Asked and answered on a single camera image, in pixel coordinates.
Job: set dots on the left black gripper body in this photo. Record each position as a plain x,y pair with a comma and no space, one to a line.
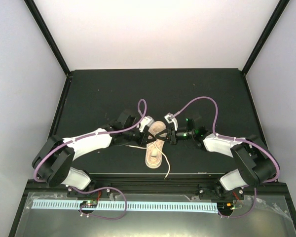
140,141

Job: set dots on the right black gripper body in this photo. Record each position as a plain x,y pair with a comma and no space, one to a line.
174,138

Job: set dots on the white beige sneaker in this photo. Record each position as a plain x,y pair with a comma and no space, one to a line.
156,127

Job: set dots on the white shoelace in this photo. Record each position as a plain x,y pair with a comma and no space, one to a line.
154,155

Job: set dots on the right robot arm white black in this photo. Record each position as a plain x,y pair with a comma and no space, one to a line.
254,162

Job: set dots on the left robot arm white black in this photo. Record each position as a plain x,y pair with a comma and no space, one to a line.
53,163

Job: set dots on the left small circuit board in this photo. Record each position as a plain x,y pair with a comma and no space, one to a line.
89,204

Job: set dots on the small circuit board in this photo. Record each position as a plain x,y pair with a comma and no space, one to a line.
89,204
228,206

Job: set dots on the right small circuit board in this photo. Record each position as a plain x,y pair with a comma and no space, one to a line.
228,206

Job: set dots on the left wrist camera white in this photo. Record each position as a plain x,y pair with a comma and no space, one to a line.
146,121

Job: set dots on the black front frame rail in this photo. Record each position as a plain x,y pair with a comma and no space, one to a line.
203,186

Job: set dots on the light blue slotted cable duct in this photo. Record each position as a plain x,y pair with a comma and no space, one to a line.
154,206

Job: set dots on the black aluminium frame left post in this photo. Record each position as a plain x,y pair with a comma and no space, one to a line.
32,7

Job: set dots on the black aluminium frame post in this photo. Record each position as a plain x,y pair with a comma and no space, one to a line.
274,18
32,7

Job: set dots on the black aluminium frame right post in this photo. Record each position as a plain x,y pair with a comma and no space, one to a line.
274,18

